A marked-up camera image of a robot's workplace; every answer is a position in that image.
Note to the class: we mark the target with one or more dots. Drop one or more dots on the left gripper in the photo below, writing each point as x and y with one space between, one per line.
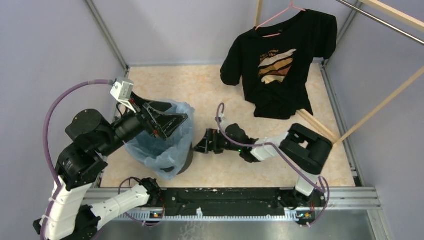
167 123

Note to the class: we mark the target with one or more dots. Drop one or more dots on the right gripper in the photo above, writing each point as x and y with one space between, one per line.
204 146

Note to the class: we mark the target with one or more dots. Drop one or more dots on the black trash bin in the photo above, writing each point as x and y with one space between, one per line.
177 167

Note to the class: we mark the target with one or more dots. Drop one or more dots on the blue plastic trash bag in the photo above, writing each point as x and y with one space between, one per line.
151 152

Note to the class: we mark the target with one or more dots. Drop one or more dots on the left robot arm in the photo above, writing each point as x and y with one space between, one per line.
80 164

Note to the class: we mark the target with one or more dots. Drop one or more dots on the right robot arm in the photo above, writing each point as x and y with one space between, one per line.
303 149

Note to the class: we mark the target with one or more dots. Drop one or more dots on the black printed t-shirt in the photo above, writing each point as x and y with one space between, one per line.
273 63

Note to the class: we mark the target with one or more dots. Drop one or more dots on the pink clothes hanger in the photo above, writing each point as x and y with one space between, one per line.
290 6

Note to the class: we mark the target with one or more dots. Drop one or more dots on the metal rack rod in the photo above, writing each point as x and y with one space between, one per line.
380 21

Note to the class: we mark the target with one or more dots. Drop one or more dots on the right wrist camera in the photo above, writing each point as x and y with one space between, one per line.
222 122

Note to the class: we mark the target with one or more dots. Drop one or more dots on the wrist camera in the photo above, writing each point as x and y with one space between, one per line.
122 90
222 122

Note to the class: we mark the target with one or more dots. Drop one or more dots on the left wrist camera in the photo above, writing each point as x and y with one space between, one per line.
122 90

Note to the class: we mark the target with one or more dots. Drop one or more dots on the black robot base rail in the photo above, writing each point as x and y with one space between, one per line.
233 202

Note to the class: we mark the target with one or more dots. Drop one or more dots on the wooden rack frame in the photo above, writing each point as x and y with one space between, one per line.
386 10

